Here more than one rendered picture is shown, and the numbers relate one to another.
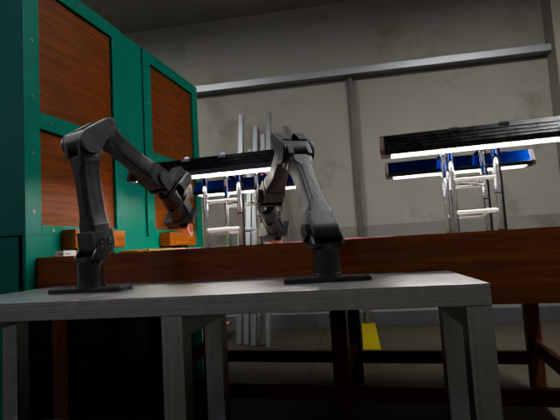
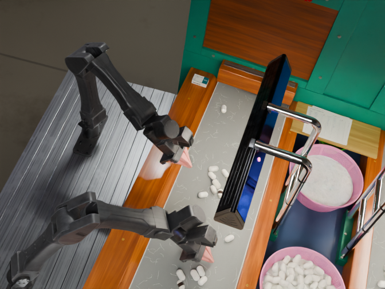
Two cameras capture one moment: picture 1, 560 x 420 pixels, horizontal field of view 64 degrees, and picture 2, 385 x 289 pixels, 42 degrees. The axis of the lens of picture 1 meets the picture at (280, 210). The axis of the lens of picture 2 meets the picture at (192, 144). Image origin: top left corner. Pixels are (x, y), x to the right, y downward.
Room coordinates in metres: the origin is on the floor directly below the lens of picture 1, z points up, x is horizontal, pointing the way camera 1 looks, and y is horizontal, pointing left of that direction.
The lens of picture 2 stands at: (1.42, -0.64, 2.20)
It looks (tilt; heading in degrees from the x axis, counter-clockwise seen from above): 53 degrees down; 85
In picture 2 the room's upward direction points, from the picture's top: 12 degrees clockwise
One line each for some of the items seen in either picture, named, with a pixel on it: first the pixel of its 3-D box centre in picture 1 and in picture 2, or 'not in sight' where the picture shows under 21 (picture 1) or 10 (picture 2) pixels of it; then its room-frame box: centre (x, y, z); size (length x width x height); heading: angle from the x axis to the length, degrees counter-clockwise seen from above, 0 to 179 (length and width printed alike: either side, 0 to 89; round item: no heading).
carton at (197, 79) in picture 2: (65, 253); (200, 80); (1.53, 0.74, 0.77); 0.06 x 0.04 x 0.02; 165
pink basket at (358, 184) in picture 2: not in sight; (322, 181); (2.00, 0.37, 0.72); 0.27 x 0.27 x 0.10
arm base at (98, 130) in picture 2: (90, 275); (90, 127); (1.15, 0.49, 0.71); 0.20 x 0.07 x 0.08; 81
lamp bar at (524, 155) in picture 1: (456, 164); not in sight; (1.98, -0.80, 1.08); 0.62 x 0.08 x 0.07; 75
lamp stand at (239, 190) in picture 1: (215, 213); (270, 174); (1.77, 0.26, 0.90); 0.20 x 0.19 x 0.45; 75
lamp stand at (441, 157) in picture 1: (463, 202); not in sight; (1.91, -0.78, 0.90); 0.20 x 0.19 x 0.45; 75
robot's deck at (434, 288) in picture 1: (232, 285); (130, 223); (1.34, 0.15, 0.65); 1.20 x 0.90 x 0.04; 81
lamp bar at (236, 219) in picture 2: (203, 166); (259, 130); (1.69, 0.28, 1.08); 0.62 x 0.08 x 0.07; 75
